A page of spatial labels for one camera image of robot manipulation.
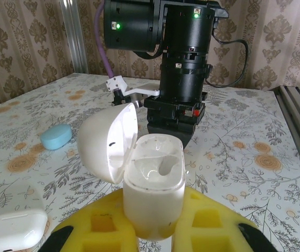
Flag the white square earbud case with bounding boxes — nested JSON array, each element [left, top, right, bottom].
[[0, 208, 48, 252]]

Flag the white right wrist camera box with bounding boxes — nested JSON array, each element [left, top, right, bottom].
[[104, 75, 160, 109]]

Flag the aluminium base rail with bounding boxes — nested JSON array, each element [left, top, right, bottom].
[[272, 85, 300, 190]]

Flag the white oval earbud case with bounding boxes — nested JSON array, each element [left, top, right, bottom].
[[76, 102, 187, 240]]

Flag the aluminium frame post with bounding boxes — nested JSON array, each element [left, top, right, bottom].
[[60, 0, 89, 75]]

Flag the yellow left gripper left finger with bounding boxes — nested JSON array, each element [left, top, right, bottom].
[[45, 188, 139, 252]]

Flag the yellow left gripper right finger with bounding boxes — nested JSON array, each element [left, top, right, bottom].
[[170, 183, 275, 252]]

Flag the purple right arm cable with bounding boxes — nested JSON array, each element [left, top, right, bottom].
[[94, 0, 117, 79]]

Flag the thin black cable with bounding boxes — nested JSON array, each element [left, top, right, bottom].
[[206, 23, 250, 88]]

